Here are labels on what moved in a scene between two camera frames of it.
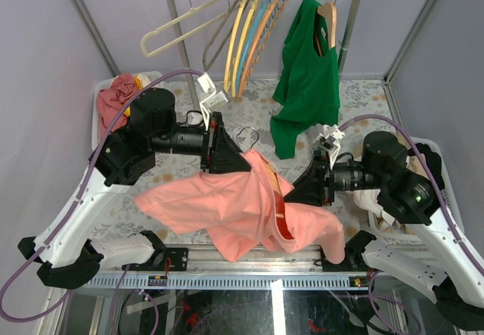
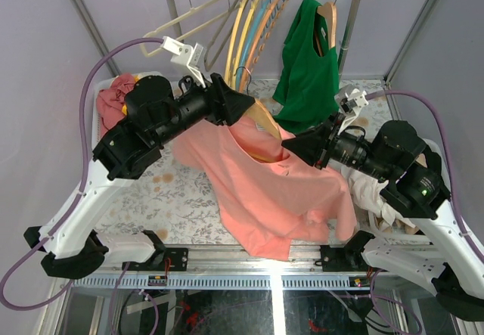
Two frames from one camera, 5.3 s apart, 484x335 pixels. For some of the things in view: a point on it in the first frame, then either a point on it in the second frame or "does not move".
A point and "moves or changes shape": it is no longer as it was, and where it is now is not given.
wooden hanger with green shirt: (281, 210) → (258, 114)
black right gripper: (308, 187) → (312, 146)
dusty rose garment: (111, 99) does not move
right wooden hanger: (330, 11) does not move
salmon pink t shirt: (241, 206) moves or changes shape
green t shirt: (308, 94) does not move
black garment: (433, 160) does not move
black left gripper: (218, 151) → (225, 105)
